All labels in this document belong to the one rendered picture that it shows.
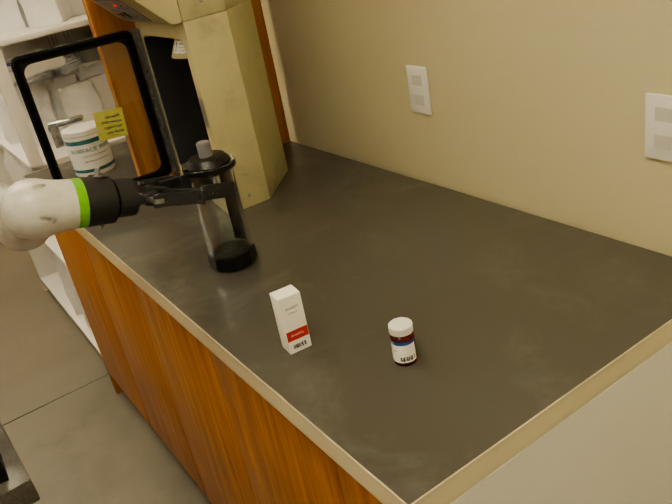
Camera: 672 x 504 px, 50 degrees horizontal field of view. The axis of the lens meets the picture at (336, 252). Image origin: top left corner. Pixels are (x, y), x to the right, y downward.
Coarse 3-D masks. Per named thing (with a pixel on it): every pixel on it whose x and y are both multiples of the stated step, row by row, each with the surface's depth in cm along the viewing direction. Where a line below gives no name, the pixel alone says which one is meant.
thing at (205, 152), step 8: (200, 144) 143; (208, 144) 143; (200, 152) 144; (208, 152) 144; (216, 152) 146; (224, 152) 145; (192, 160) 144; (200, 160) 143; (208, 160) 142; (216, 160) 142; (224, 160) 143; (192, 168) 142; (200, 168) 142; (208, 168) 142
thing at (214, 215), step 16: (208, 176) 141; (224, 176) 144; (208, 208) 145; (224, 208) 146; (240, 208) 149; (208, 224) 147; (224, 224) 147; (240, 224) 149; (208, 240) 150; (224, 240) 148; (240, 240) 150; (224, 256) 150
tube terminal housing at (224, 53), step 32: (192, 0) 160; (224, 0) 165; (160, 32) 174; (192, 32) 162; (224, 32) 167; (256, 32) 185; (192, 64) 165; (224, 64) 169; (256, 64) 184; (224, 96) 171; (256, 96) 182; (224, 128) 173; (256, 128) 180; (256, 160) 181; (256, 192) 183
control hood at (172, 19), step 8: (120, 0) 161; (128, 0) 157; (136, 0) 154; (144, 0) 155; (152, 0) 156; (160, 0) 157; (168, 0) 158; (176, 0) 159; (104, 8) 180; (136, 8) 161; (144, 8) 157; (152, 8) 156; (160, 8) 157; (168, 8) 158; (176, 8) 159; (152, 16) 161; (160, 16) 158; (168, 16) 158; (176, 16) 159
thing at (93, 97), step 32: (32, 64) 177; (64, 64) 180; (96, 64) 184; (128, 64) 187; (64, 96) 183; (96, 96) 186; (128, 96) 190; (64, 128) 185; (96, 128) 189; (128, 128) 193; (64, 160) 188; (96, 160) 192; (128, 160) 195; (160, 160) 199
